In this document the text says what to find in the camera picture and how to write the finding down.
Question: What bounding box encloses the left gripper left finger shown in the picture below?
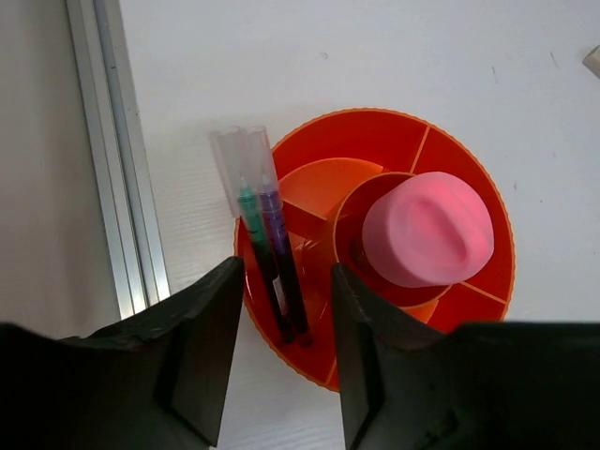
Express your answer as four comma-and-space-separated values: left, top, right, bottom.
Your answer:
1, 257, 244, 449

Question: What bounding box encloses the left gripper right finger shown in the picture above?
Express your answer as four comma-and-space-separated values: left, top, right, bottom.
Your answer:
331, 263, 599, 449

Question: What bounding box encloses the pink round container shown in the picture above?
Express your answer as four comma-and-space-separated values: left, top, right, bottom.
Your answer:
362, 172, 495, 288

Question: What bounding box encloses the green black pen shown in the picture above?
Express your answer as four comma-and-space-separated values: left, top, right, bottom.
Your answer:
209, 127, 294, 343

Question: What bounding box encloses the purple black pen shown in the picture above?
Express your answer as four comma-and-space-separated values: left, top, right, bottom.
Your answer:
245, 126, 312, 347

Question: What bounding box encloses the orange round pen holder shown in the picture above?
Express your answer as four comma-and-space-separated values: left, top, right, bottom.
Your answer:
234, 108, 516, 391

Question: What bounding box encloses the beige eraser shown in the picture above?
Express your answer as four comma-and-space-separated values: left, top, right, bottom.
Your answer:
582, 45, 600, 78

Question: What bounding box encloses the aluminium left rail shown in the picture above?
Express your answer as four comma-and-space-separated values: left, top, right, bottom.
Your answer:
67, 0, 170, 319

